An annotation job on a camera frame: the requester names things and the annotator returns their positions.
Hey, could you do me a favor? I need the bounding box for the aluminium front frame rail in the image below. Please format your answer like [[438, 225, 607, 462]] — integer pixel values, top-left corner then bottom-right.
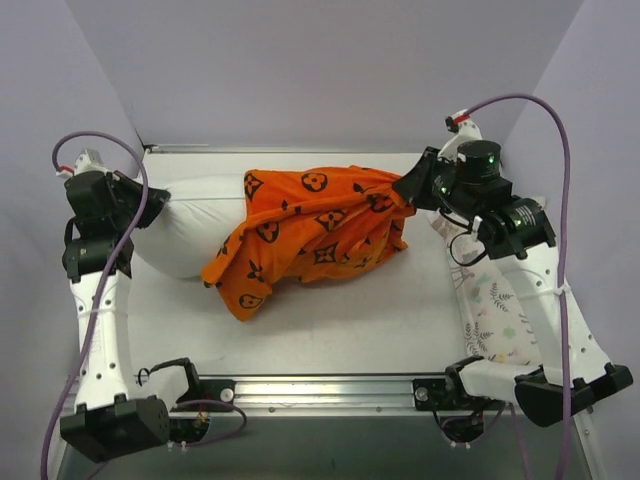
[[55, 375, 594, 420]]

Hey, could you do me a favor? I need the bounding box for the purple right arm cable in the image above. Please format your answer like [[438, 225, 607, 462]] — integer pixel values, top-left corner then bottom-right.
[[449, 93, 572, 480]]

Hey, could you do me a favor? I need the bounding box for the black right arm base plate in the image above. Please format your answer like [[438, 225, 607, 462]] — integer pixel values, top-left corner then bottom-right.
[[412, 377, 501, 414]]

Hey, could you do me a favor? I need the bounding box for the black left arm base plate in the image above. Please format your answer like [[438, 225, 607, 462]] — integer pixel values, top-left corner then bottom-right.
[[178, 378, 236, 413]]

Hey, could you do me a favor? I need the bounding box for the white floral deer pillow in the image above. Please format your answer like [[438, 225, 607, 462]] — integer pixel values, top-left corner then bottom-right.
[[427, 212, 541, 365]]

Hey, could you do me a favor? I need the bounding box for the aluminium frame rail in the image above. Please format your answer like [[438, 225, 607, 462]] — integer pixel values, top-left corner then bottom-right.
[[55, 375, 594, 420], [144, 144, 418, 154]]

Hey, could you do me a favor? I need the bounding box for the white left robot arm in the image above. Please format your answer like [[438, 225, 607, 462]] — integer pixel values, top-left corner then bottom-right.
[[59, 171, 202, 463]]

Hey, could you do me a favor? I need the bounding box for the aluminium back frame rail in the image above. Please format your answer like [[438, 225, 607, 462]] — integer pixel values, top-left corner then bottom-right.
[[144, 144, 418, 154]]

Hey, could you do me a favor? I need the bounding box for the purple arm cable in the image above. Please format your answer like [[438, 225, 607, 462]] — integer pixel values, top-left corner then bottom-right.
[[39, 131, 248, 480], [449, 93, 572, 480]]

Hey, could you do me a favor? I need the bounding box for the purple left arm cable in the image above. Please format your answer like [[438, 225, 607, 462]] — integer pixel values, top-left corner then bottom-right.
[[39, 131, 248, 480]]

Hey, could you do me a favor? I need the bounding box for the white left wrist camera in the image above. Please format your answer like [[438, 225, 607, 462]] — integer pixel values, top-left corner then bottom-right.
[[56, 149, 108, 180]]

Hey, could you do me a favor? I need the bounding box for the orange patterned plush pillowcase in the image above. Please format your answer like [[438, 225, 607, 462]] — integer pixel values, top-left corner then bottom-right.
[[201, 166, 416, 322]]

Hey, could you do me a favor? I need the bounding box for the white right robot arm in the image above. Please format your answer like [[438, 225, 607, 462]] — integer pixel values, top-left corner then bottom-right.
[[393, 140, 633, 427]]

